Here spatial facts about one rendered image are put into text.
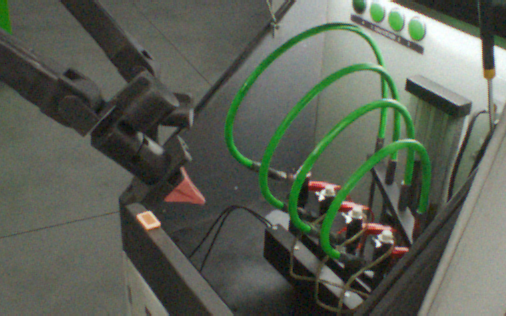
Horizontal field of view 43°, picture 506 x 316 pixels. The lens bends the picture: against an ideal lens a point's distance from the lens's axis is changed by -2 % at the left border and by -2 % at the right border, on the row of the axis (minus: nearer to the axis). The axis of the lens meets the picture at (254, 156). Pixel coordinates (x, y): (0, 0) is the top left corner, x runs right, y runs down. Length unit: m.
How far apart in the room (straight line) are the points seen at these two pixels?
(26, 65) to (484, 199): 0.68
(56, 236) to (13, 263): 0.24
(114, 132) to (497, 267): 0.58
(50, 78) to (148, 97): 0.13
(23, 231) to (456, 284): 2.32
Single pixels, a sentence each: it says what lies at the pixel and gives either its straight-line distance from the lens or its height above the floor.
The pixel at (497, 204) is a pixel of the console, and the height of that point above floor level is 1.29.
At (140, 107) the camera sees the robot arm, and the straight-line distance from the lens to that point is 0.88.
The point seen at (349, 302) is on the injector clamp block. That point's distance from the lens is 1.23.
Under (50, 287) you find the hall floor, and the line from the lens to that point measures 2.76.
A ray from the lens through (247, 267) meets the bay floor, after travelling 1.51.
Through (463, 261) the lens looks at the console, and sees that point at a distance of 1.05.
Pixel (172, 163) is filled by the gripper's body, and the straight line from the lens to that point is 0.94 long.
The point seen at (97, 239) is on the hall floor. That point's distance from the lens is 2.96.
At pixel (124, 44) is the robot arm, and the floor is 1.36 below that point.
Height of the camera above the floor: 1.81
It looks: 31 degrees down
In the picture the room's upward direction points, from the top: 3 degrees clockwise
